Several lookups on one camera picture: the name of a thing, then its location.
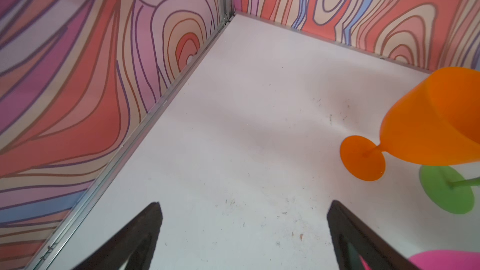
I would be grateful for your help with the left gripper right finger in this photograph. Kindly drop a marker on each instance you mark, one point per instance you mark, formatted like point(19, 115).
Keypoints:
point(354, 242)

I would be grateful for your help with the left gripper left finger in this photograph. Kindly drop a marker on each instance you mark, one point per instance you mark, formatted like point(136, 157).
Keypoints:
point(132, 247)

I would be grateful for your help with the magenta wine glass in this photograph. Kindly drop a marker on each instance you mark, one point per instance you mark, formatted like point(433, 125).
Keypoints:
point(432, 260)

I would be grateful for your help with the green wine glass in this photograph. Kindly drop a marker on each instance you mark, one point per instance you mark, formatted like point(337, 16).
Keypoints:
point(448, 189)

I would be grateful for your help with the orange wine glass front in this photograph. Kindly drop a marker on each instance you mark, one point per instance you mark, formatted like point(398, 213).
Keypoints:
point(437, 123)

